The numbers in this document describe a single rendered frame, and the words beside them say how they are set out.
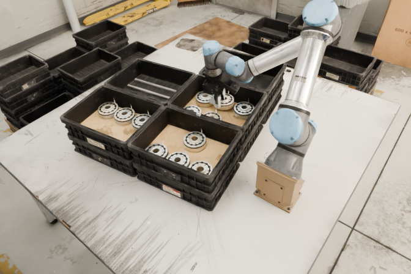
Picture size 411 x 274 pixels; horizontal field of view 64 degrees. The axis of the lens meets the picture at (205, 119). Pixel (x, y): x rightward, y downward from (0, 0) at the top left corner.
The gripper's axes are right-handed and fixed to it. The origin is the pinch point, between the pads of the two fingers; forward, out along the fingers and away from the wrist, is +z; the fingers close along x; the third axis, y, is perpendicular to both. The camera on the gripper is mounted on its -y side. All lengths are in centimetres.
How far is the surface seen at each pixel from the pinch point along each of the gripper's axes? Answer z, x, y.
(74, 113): -9, 39, 59
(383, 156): 100, -79, -90
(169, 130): 0.5, 24.3, 16.0
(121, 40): 51, -84, 147
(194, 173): -13, 47, -12
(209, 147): 0.4, 25.9, -6.2
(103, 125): -1, 35, 48
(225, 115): 3.8, 3.2, -3.2
